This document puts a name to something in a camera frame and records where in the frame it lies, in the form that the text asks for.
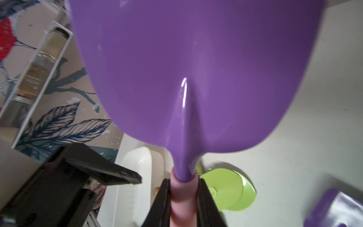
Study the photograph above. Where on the purple shovel pink handle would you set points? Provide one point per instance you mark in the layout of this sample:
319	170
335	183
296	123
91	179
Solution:
336	209
195	77

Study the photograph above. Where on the white wire spice rack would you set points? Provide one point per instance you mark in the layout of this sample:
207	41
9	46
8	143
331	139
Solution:
32	82

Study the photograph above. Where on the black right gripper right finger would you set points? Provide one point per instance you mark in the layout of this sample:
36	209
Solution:
207	212

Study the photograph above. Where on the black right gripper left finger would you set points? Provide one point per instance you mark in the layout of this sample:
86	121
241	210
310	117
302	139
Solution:
159	214

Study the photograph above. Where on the purple shovel front pink handle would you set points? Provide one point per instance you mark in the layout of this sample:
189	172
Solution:
336	209

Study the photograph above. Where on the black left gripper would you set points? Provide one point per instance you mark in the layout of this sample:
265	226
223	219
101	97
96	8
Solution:
57	194

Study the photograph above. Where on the green shovel wooden handle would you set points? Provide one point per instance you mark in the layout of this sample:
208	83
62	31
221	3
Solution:
230	189

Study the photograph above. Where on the white storage tray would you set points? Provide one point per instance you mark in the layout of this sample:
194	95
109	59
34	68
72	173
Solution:
127	205

